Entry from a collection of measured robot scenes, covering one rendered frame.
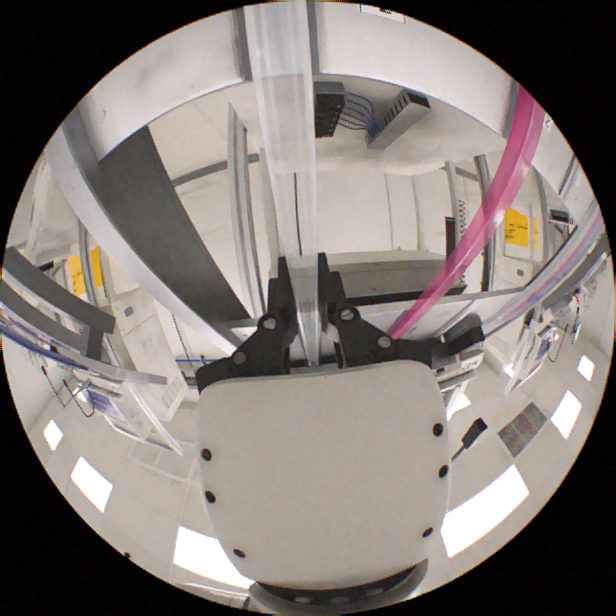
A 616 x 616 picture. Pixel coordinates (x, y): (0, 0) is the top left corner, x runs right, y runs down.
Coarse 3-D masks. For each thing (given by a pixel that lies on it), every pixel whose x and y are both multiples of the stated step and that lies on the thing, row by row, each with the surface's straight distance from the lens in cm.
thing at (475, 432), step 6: (480, 420) 28; (474, 426) 28; (480, 426) 28; (486, 426) 28; (468, 432) 29; (474, 432) 28; (480, 432) 28; (462, 438) 31; (468, 438) 30; (474, 438) 29; (468, 444) 30; (474, 444) 31
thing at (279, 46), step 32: (256, 32) 6; (288, 32) 6; (256, 64) 6; (288, 64) 6; (256, 96) 6; (288, 96) 6; (288, 128) 6; (288, 160) 6; (288, 192) 7; (288, 224) 7; (288, 256) 8
